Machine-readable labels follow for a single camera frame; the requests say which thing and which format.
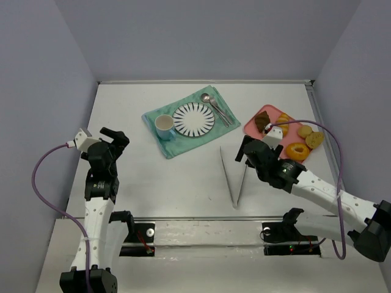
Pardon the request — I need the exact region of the small round yellow bun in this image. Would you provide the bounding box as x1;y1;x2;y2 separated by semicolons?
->
298;125;313;139

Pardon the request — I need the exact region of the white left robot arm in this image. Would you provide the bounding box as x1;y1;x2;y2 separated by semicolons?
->
59;128;134;292

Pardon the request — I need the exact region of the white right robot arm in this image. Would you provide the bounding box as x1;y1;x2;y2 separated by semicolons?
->
235;136;390;262

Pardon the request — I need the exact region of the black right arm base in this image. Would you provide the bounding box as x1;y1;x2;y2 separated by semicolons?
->
260;208;321;256

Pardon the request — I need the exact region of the golden long bread roll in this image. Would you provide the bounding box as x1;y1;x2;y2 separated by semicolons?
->
276;113;290;137

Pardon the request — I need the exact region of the green speckled bread slice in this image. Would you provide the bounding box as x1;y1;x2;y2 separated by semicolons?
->
305;132;324;150

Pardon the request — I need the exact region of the pink serving tray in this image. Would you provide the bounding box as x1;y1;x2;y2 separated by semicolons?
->
243;104;305;159

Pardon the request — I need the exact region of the brown chocolate croissant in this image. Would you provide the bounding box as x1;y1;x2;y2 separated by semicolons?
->
254;110;270;133

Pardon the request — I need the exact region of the light blue mug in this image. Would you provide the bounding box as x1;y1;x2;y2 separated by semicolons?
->
155;114;176;141

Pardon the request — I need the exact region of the green cloth placemat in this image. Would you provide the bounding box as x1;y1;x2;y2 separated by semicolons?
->
142;85;241;159

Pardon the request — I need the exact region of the silver fork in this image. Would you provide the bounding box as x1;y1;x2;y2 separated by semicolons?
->
210;98;233;125

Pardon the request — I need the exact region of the white blue striped plate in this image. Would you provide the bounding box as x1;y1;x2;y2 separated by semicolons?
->
172;102;215;137

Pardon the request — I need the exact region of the silver spoon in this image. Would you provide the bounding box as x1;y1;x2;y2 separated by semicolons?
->
200;93;229;128

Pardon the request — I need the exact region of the golden ring donut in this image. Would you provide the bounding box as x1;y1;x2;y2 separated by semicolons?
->
285;143;310;161

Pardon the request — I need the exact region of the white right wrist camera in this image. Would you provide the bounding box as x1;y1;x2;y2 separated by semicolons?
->
261;124;283;149

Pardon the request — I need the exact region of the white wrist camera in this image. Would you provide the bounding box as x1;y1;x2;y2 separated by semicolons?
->
66;128;101;153
261;124;283;149

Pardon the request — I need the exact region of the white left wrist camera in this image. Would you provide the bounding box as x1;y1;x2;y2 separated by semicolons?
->
66;128;101;153

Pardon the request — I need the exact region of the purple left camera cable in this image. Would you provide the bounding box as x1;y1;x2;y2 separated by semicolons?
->
31;142;93;293

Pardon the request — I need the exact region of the purple camera cable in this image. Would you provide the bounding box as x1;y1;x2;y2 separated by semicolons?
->
31;142;93;293
268;119;347;261

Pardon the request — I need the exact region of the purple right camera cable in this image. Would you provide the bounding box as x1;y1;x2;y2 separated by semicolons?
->
268;119;347;261

